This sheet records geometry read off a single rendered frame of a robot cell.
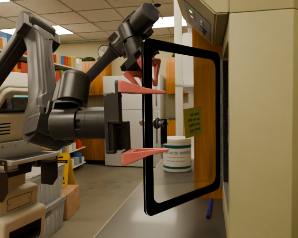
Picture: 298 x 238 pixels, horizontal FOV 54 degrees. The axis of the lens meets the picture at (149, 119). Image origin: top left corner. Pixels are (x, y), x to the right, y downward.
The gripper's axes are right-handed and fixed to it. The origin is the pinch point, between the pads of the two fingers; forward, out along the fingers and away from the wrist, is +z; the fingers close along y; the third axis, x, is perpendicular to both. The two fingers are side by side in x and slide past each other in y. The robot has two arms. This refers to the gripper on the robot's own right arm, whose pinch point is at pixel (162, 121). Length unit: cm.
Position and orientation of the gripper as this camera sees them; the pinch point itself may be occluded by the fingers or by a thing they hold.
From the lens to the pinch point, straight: 49.0
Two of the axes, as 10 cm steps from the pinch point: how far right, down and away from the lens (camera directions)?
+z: 9.8, -0.3, -1.9
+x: 1.9, -0.4, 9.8
